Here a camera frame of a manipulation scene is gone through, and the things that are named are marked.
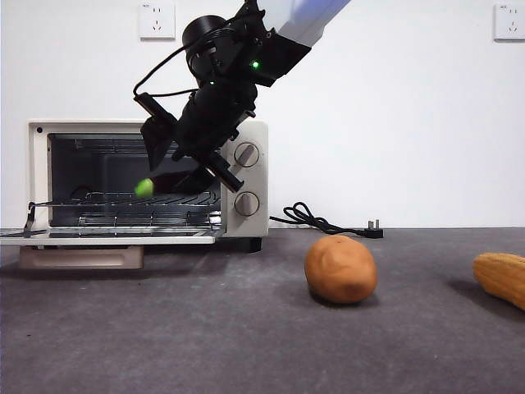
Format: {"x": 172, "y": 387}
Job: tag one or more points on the brown potato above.
{"x": 340, "y": 268}

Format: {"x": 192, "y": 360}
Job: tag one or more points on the purple eggplant with green stem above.
{"x": 144, "y": 188}

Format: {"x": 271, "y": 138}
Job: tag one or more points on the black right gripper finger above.
{"x": 199, "y": 180}

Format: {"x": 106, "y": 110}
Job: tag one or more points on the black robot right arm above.
{"x": 217, "y": 106}

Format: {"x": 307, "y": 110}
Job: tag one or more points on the white toaster oven body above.
{"x": 254, "y": 180}

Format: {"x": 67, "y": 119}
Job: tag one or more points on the oven timer knob beige grip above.
{"x": 246, "y": 204}

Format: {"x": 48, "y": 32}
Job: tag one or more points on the yellow corn cob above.
{"x": 502, "y": 277}

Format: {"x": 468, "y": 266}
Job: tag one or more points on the oven temperature knob beige grip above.
{"x": 246, "y": 154}

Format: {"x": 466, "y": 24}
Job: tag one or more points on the white wall socket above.
{"x": 509, "y": 22}
{"x": 157, "y": 20}

